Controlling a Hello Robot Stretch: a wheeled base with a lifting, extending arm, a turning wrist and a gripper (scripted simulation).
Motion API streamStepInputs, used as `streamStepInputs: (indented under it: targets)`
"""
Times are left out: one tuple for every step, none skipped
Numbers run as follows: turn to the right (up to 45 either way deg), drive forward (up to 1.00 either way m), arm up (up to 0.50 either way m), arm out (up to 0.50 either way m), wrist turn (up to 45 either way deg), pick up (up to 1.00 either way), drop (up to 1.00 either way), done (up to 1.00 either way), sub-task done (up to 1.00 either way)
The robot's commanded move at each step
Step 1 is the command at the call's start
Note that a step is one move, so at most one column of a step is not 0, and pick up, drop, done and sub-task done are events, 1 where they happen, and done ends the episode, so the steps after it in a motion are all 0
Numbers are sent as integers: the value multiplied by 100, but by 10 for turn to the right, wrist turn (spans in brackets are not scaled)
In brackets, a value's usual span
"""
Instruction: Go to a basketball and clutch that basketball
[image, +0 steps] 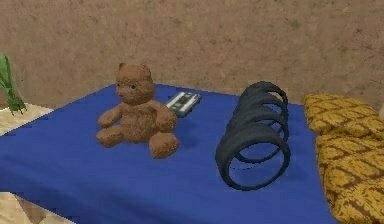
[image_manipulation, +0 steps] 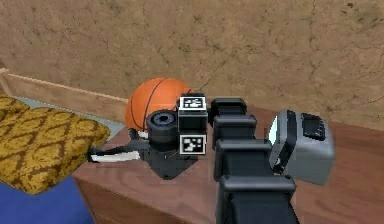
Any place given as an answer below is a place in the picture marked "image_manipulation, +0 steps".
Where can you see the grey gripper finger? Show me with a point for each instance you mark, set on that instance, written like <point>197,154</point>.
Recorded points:
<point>115,157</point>
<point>120,147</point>

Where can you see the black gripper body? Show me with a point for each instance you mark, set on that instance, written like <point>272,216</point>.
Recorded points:
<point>162,128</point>

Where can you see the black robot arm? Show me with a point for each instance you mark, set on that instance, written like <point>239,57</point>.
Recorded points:
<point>253,166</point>

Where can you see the orange basketball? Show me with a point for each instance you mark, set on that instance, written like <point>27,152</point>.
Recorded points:
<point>156,100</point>

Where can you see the yellow patterned pillow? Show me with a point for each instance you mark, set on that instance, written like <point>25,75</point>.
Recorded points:
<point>43,146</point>
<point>10,105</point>

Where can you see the wooden bed with blue cover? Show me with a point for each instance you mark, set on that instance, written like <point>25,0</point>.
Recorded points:
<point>43,210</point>

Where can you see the grey box alarm clock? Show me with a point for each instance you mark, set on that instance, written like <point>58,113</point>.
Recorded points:
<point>308,153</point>

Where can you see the brown wooden bedside table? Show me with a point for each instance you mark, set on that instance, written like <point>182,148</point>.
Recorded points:
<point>336,203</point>

